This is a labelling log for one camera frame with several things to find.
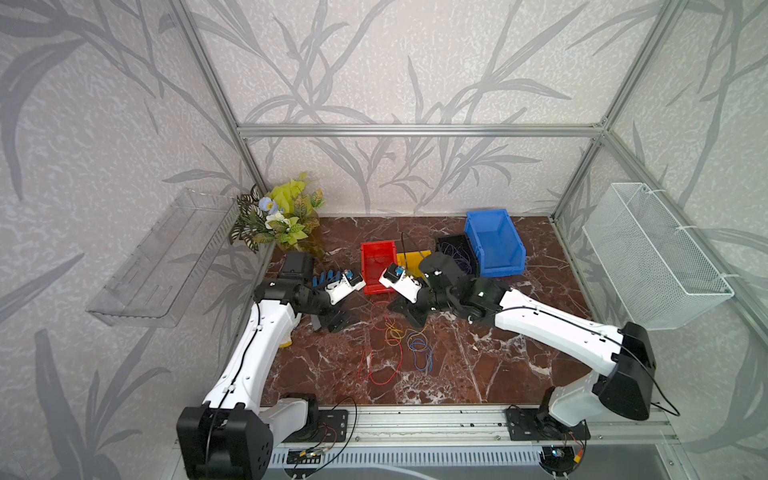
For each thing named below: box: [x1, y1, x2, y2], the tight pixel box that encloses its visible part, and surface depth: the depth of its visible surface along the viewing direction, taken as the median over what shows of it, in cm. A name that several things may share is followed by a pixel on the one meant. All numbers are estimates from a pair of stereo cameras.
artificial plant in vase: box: [230, 172, 325, 254], surface depth 91 cm
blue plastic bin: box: [464, 208, 527, 278], surface depth 106 cm
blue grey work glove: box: [310, 269, 359, 333], surface depth 68 cm
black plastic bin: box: [435, 234, 480, 277], surface depth 104 cm
